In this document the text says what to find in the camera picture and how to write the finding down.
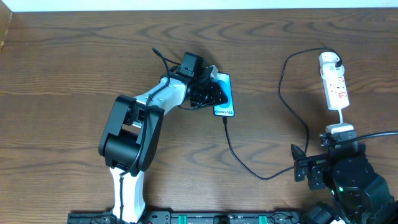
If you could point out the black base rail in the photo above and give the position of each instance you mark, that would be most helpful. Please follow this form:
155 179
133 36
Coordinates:
165 217

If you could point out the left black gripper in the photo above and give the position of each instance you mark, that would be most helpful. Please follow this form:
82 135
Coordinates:
212 94

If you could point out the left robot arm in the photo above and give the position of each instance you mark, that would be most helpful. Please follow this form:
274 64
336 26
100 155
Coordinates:
131 135

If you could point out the white USB charger plug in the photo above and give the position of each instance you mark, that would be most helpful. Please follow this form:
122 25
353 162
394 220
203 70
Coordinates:
331 58

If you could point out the cardboard box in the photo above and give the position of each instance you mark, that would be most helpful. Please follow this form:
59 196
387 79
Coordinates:
5 20

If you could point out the white power strip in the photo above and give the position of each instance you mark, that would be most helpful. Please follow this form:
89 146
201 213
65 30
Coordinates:
335 87

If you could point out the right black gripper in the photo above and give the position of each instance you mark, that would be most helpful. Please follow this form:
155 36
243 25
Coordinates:
301 166

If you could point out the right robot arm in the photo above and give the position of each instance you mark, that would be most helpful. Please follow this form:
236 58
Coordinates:
360 194

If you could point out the blue Galaxy smartphone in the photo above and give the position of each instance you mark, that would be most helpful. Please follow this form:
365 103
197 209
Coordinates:
227 108

